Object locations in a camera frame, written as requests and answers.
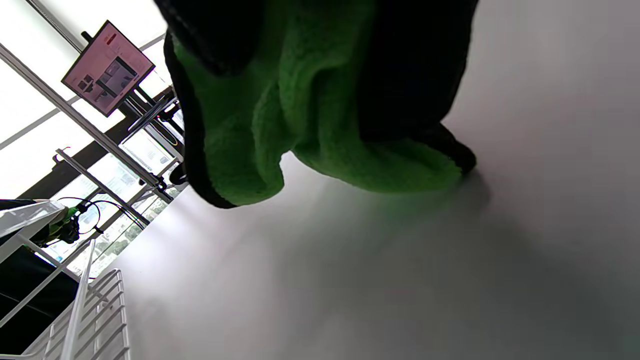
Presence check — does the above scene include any person's right hand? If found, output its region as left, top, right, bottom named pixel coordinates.
left=152, top=0, right=480, bottom=142

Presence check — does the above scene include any green hand towel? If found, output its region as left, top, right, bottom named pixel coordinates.
left=164, top=0, right=477, bottom=209

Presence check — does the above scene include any black monitor stand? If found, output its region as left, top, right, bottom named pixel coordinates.
left=80, top=31, right=187, bottom=187

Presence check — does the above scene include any flat screen monitor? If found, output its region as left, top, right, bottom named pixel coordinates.
left=61, top=20, right=156, bottom=118

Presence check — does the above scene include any aluminium frame post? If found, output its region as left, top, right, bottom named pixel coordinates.
left=0, top=42, right=175, bottom=202

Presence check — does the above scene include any white wire dish rack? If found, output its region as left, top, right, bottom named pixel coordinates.
left=0, top=200, right=132, bottom=360

